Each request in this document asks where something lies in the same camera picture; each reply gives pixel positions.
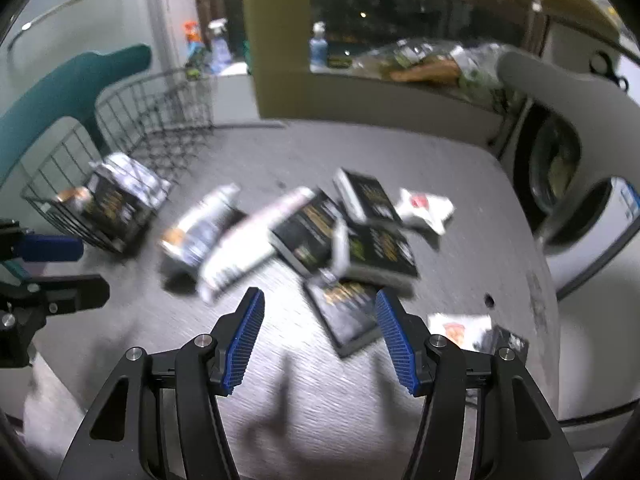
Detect pile of black tissue packets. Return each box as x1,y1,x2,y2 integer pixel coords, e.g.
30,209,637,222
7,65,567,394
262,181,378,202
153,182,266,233
82,167,531,358

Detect clear spray bottle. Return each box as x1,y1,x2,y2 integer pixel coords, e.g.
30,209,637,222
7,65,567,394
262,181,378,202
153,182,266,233
207,19,232,75

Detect teal plastic chair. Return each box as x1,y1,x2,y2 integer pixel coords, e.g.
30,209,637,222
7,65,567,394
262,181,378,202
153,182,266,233
0,44,152,186

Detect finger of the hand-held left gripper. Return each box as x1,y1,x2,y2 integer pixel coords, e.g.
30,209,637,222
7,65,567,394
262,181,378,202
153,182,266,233
27,274,111,317
0,219,85,263

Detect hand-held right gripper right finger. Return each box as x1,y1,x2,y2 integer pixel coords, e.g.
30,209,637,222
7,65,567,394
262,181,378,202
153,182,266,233
375,288,583,480

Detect black wire basket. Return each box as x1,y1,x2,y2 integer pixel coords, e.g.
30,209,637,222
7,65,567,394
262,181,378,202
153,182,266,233
21,67,217,256

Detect orange spray bottle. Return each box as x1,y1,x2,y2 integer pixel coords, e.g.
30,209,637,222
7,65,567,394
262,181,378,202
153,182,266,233
182,21,206,61

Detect white pizza snack packet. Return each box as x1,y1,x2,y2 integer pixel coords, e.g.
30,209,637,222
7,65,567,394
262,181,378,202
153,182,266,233
395,187,456,236
427,312,493,356

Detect black hook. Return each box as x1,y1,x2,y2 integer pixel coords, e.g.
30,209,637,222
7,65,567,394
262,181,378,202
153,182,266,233
590,52,628,91

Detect metal door handle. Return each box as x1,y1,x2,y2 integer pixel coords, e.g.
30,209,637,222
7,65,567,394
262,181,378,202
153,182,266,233
7,0,123,51

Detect white washing machine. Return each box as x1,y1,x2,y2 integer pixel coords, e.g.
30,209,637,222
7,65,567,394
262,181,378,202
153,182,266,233
500,25,640,301

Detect white blue biscuit packet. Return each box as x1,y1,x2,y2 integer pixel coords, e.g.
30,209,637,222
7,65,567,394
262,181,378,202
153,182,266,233
90,152,173,211
160,183,241,281
197,186,316,305

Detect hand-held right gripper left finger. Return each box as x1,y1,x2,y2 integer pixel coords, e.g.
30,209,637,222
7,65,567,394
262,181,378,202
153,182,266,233
55,287,266,480

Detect blue soap bottle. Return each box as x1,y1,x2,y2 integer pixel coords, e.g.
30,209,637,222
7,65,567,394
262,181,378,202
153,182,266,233
309,21,328,68

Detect white refrigerator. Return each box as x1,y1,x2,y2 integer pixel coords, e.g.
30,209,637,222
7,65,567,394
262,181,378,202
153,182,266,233
145,0,201,68

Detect clear plastic food bags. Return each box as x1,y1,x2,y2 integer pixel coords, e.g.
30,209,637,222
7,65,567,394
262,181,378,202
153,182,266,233
352,39,501,101

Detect yellow wooden shelf unit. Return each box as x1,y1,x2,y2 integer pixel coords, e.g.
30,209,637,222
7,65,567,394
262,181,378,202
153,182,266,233
240,0,621,121

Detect grey plastic chair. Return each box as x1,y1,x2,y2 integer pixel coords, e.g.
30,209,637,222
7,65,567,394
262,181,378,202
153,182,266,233
497,50,640,456

